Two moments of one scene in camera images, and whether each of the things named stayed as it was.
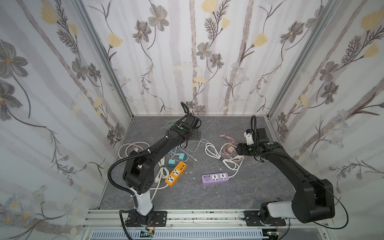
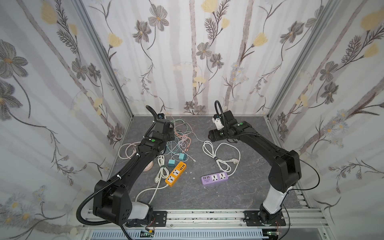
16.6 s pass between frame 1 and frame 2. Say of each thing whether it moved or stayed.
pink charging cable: moved
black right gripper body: moved
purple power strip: stayed
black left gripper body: moved
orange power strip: stayed
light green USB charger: stayed
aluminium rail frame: stayed
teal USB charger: stayed
